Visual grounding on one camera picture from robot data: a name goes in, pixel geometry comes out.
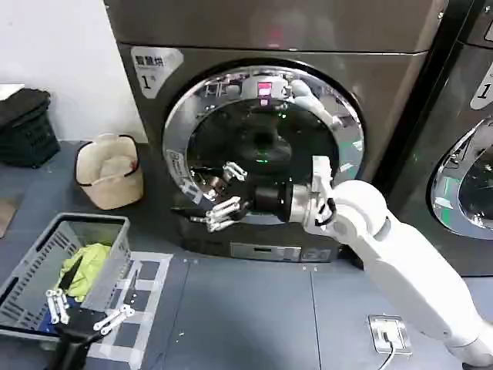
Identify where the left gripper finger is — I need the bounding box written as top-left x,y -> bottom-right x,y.
93,269 -> 139,335
45,256 -> 85,325

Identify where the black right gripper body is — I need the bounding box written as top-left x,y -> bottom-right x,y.
250,182 -> 297,224

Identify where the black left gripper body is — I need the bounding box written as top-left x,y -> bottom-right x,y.
56,306 -> 108,345

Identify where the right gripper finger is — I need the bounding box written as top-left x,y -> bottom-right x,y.
221,160 -> 255,190
188,195 -> 253,233

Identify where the round glass dryer door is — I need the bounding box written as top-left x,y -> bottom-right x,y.
161,57 -> 365,229

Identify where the yellow-green cloth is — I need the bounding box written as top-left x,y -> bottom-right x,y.
55,242 -> 112,304

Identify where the grey plastic laundry basket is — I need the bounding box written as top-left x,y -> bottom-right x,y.
0,211 -> 134,343

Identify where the beige perforated laundry basket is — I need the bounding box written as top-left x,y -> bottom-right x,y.
75,133 -> 146,211

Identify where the grey front-loading dryer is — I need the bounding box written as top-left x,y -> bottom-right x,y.
102,0 -> 444,265

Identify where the black plastic crate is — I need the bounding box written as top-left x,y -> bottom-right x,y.
0,103 -> 62,170

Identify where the steel floor socket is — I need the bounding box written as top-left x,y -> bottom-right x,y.
367,314 -> 414,356

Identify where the round chrome-rimmed dryer door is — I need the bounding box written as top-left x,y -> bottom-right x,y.
427,117 -> 493,242

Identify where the black folded cloth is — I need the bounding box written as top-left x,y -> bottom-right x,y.
0,87 -> 52,130

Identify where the grey dryer with label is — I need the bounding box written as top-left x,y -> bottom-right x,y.
384,0 -> 493,278

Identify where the white flat board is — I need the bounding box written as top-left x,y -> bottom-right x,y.
0,82 -> 26,98

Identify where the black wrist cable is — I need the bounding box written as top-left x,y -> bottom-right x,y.
314,196 -> 339,228

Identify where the white power cable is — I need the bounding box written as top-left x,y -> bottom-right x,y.
379,341 -> 398,370

